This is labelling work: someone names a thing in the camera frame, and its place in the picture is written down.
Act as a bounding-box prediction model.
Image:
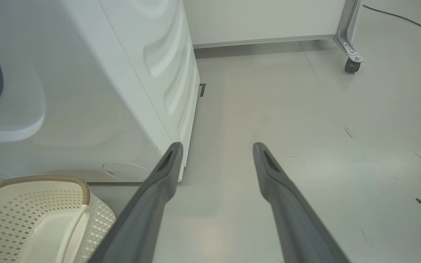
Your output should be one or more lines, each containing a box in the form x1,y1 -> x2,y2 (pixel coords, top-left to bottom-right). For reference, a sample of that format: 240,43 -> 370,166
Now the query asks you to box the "cream perforated laundry basket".
0,175 -> 117,263

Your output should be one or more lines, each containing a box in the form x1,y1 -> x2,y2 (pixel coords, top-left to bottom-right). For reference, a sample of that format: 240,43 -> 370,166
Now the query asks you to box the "round white filter cover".
102,161 -> 152,182

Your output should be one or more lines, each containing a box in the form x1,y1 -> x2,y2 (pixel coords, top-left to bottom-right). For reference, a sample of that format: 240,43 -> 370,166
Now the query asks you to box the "white washing machine body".
0,0 -> 201,183

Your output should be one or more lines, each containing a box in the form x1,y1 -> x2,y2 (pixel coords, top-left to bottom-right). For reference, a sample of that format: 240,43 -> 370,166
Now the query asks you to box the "white cabinet panel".
183,0 -> 346,49

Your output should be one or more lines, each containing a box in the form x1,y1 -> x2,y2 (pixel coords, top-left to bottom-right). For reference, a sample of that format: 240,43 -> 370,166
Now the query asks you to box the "dark floor cable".
363,4 -> 421,41

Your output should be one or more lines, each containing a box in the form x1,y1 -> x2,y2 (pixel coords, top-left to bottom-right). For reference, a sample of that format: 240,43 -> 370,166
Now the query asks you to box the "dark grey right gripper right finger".
253,142 -> 350,263

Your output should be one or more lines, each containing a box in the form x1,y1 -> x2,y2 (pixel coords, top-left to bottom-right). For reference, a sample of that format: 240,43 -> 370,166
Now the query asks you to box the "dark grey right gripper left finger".
86,142 -> 184,263

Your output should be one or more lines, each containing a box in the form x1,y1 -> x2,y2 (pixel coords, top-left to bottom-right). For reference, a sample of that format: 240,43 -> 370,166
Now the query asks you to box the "metal leg with caster wheel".
334,0 -> 364,73

